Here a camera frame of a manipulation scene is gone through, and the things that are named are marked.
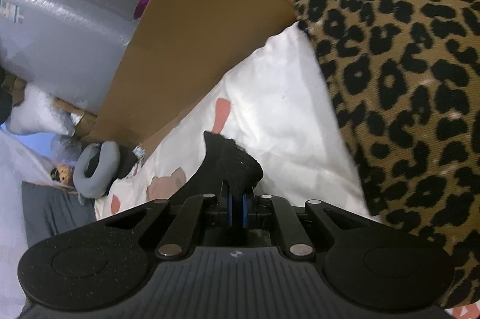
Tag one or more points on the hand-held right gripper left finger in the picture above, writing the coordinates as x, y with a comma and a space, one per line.
229, 208

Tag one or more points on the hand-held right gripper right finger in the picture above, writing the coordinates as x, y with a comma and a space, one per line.
245, 208

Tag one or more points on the black top with floral sleeves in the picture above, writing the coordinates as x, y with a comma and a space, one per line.
225, 165

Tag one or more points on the white bear print blanket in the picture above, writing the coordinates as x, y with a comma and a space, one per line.
270, 109

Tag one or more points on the colourful print cloth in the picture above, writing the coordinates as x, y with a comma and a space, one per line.
140, 154

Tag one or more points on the dark cloth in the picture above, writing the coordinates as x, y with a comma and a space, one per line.
125, 165

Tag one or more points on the grey neck pillow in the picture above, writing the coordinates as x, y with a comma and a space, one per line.
84, 180

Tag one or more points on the small teddy bear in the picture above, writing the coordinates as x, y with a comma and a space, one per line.
63, 174

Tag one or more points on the flattened cardboard box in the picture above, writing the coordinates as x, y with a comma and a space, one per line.
195, 41

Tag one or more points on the crumpled clear plastic bag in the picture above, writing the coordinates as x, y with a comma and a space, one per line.
63, 142

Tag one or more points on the leopard print garment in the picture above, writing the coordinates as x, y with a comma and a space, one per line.
393, 60

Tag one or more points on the white pillow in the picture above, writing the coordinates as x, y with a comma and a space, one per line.
37, 112

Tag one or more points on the translucent white curtain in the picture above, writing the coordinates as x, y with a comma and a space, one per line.
15, 210

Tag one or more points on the grey wrapped appliance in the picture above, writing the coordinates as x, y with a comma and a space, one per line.
67, 22

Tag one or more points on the black cloth heap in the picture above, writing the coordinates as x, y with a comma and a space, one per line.
5, 94

